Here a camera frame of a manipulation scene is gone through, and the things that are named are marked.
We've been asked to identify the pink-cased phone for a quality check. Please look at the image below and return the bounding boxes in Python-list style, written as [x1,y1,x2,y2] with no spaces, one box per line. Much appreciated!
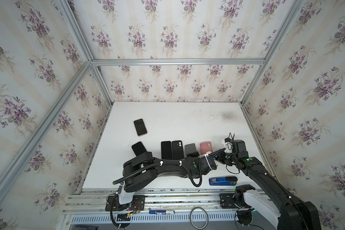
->
[200,141,213,155]
[133,119,148,137]

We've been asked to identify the purple smartphone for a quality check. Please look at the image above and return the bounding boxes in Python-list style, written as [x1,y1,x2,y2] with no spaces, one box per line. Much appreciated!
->
[185,143,199,157]

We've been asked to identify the black phone case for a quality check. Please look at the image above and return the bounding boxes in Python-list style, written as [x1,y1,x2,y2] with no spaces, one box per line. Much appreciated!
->
[172,140,185,160]

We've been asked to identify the black smartphone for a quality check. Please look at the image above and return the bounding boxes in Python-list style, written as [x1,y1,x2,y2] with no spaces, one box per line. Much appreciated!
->
[161,141,173,160]

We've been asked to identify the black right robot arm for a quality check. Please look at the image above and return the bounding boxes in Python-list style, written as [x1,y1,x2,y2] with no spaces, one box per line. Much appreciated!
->
[210,138,321,230]

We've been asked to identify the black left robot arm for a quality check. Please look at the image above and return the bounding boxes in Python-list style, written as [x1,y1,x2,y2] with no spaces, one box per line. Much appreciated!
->
[113,152,217,205]

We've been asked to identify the black phone left front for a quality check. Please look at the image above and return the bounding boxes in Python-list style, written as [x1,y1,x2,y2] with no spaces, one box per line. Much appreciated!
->
[131,141,147,156]

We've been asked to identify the blue black box cutter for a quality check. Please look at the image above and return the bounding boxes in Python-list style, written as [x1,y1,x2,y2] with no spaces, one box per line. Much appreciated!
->
[209,176,238,186]

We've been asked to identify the blue marker pen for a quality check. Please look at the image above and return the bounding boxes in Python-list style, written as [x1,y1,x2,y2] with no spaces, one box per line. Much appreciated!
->
[149,210,175,215]

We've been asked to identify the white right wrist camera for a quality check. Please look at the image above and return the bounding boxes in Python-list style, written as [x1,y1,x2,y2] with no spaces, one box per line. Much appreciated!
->
[222,138,232,153]

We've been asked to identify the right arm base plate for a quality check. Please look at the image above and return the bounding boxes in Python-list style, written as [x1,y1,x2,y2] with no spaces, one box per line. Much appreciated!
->
[219,193,239,209]

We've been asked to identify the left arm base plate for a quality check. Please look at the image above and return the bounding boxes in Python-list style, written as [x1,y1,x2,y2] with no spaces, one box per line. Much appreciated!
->
[104,195,146,212]

